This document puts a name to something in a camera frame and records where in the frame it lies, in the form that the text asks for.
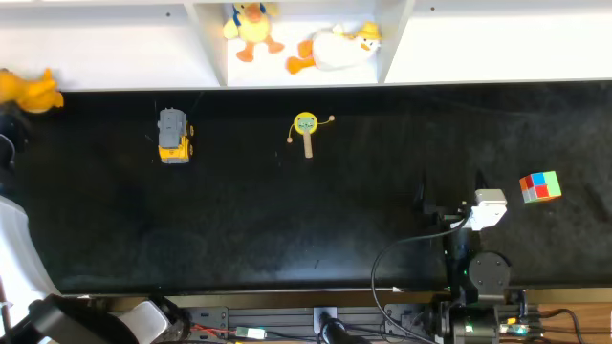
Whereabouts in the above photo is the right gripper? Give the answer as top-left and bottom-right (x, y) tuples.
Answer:
(414, 169), (489, 230)

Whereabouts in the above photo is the many-coloured puzzle cube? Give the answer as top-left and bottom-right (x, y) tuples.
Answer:
(518, 170), (563, 204)

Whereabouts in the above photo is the yellow rattle drum toy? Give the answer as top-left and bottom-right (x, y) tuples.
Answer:
(286, 111), (337, 160)

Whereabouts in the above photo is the grey and yellow toy truck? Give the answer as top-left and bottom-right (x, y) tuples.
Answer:
(157, 107), (196, 165)

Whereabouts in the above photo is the yellow rubber duck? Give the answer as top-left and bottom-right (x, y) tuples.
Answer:
(0, 67), (65, 115)

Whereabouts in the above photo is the white shelf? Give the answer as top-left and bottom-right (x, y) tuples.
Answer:
(0, 0), (612, 93)

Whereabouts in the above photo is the white plush duck yellow hat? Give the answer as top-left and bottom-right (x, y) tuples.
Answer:
(285, 21), (383, 75)

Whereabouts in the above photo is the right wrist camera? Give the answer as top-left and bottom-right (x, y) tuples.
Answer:
(470, 188), (509, 232)

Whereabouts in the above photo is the mounting rail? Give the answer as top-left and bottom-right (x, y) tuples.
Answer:
(109, 300), (587, 344)

